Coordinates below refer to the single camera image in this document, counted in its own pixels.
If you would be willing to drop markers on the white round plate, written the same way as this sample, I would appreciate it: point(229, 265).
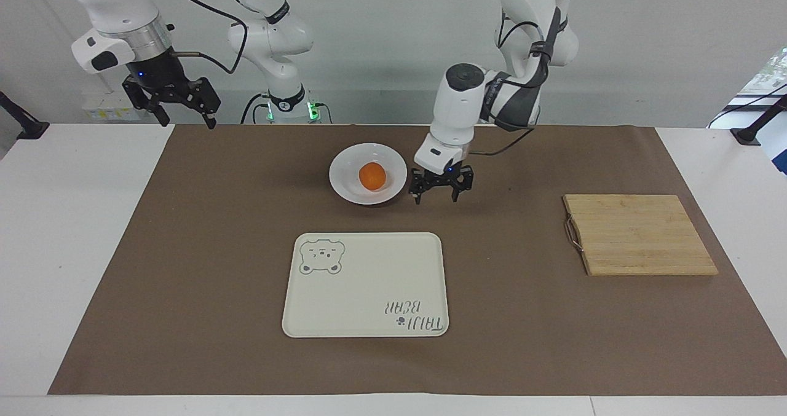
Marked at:
point(347, 179)

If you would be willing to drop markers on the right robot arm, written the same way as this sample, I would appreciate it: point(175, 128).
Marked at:
point(117, 4)

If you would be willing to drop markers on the black stand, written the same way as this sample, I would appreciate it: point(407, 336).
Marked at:
point(24, 124)
point(753, 127)

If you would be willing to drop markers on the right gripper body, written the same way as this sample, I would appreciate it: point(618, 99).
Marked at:
point(155, 70)

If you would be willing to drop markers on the cream tray with bear print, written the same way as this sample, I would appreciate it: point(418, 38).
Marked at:
point(369, 281)

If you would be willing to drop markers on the wooden cutting board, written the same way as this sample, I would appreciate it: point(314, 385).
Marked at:
point(639, 235)

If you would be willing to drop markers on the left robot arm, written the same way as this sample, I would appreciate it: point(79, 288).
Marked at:
point(455, 109)

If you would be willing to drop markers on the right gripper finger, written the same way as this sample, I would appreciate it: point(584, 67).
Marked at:
point(203, 99)
point(149, 101)

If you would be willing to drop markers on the orange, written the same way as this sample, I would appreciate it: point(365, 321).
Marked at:
point(372, 176)

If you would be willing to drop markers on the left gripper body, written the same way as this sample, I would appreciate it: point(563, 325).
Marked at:
point(446, 174)

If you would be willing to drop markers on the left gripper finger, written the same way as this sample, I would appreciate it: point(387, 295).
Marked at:
point(419, 188)
point(462, 185)

